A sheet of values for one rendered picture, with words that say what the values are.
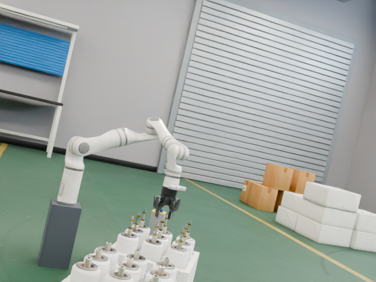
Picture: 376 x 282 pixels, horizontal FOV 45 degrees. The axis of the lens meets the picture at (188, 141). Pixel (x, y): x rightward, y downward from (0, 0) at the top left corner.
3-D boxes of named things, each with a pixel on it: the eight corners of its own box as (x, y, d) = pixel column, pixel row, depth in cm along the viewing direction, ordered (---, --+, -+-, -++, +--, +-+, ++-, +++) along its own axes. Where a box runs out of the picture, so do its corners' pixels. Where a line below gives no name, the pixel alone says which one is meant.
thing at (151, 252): (132, 275, 209) (141, 237, 209) (151, 277, 213) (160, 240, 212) (136, 283, 200) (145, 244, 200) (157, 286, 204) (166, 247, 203)
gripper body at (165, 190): (173, 184, 223) (169, 203, 223) (159, 183, 218) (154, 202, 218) (182, 188, 216) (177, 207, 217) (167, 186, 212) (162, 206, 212)
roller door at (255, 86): (157, 173, 736) (200, -15, 730) (155, 172, 748) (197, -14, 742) (321, 205, 840) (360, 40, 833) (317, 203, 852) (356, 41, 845)
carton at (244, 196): (258, 203, 645) (263, 182, 644) (266, 207, 622) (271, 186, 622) (239, 200, 636) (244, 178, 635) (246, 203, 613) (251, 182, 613)
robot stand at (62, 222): (38, 266, 213) (52, 203, 213) (38, 256, 227) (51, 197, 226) (68, 269, 218) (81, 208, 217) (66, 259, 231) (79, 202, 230)
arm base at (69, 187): (57, 203, 216) (65, 168, 215) (56, 199, 224) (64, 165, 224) (76, 206, 219) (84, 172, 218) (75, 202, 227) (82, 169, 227)
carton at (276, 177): (288, 191, 592) (294, 169, 591) (273, 188, 583) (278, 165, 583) (276, 187, 620) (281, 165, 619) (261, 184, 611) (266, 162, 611)
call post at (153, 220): (138, 267, 245) (151, 211, 244) (141, 264, 252) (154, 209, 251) (150, 271, 244) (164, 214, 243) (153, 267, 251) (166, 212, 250)
